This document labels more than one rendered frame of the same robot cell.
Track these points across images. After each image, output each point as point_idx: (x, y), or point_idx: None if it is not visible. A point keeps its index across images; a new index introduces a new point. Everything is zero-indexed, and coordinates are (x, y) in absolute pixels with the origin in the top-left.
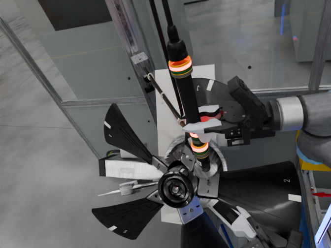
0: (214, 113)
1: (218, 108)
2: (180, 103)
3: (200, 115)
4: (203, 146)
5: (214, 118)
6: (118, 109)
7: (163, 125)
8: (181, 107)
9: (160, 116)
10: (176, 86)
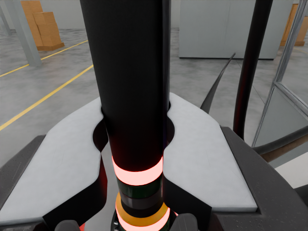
0: (163, 183)
1: (206, 205)
2: (240, 86)
3: (167, 132)
4: (121, 212)
5: (92, 175)
6: (227, 63)
7: (286, 174)
8: (237, 105)
9: (300, 162)
10: (262, 5)
